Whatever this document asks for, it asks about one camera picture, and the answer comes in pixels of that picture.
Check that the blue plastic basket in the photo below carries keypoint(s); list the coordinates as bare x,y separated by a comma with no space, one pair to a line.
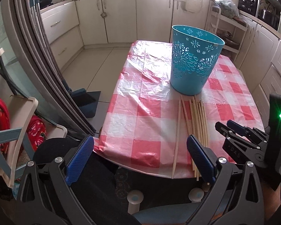
192,61

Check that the person's black clothing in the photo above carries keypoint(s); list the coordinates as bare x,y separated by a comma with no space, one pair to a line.
93,180

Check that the person's right forearm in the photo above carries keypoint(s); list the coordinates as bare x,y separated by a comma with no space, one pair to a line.
271,201

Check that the white counter shelf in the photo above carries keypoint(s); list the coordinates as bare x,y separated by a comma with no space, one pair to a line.
258,4

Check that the black toaster oven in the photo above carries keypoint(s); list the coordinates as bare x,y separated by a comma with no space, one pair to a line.
247,1

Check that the white hanging bin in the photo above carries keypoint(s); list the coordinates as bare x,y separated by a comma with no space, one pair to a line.
189,2

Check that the red checkered plastic tablecloth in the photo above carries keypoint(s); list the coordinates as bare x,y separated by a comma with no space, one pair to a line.
142,110

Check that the cream base cabinets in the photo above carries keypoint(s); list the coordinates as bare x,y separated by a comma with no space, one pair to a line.
121,16

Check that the steel pot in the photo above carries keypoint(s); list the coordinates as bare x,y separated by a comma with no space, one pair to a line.
229,41

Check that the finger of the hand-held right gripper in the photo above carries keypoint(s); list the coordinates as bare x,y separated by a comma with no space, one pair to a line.
234,148
234,124

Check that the black rice cooker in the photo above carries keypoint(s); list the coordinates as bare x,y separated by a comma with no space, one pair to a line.
268,16

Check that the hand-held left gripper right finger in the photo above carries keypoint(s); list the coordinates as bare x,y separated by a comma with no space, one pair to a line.
200,159

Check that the blue stool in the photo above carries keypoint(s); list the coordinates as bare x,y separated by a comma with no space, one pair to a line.
154,215

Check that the grey sliding glass door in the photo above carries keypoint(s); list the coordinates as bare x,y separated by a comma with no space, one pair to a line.
25,58

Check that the plastic bag of vegetables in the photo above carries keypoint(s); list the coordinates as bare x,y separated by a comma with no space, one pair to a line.
227,5

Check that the bundle of wooden chopsticks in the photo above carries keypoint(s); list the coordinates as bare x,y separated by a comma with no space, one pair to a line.
199,121

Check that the white storage trolley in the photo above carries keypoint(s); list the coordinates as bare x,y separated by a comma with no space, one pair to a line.
212,18

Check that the blue dustpan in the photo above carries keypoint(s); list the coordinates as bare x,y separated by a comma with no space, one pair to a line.
86,103

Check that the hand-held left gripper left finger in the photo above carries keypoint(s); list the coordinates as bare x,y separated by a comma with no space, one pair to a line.
80,159

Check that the small metal strainer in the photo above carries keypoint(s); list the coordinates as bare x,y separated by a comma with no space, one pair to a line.
104,14

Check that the beige folding rack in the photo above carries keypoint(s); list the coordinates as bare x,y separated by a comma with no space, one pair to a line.
23,112

